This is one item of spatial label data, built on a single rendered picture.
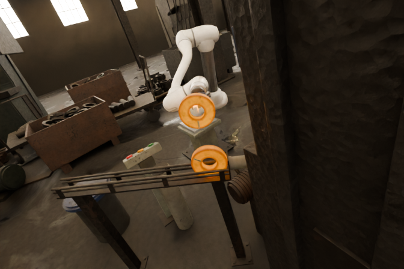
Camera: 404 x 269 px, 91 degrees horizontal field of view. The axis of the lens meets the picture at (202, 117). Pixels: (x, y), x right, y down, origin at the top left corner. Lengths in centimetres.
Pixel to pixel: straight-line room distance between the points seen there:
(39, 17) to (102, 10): 273
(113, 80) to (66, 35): 815
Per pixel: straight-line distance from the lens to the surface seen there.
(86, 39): 1246
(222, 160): 85
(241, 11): 43
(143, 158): 132
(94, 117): 293
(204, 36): 156
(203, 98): 80
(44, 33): 1247
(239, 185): 99
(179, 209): 144
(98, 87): 444
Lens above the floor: 125
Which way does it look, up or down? 26 degrees down
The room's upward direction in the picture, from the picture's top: 17 degrees counter-clockwise
